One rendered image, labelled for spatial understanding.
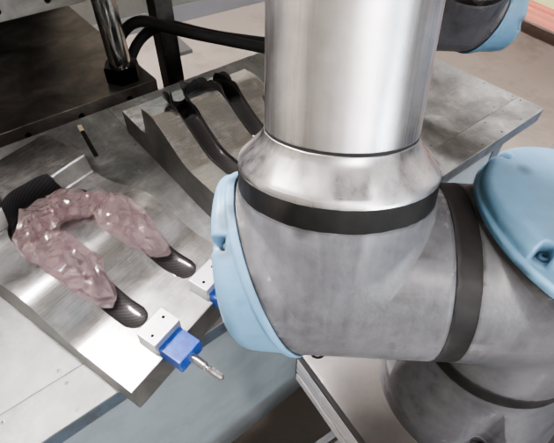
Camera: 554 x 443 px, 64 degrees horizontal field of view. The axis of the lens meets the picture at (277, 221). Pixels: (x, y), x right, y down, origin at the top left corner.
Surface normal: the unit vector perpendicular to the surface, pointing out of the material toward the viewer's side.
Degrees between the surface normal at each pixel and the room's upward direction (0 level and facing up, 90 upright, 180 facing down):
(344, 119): 73
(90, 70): 0
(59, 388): 0
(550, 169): 8
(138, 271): 24
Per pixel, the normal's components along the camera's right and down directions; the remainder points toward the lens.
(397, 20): 0.33, 0.48
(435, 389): -0.78, 0.19
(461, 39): -0.05, 0.95
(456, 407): -0.59, 0.34
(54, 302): 0.37, -0.42
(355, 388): 0.00, -0.68
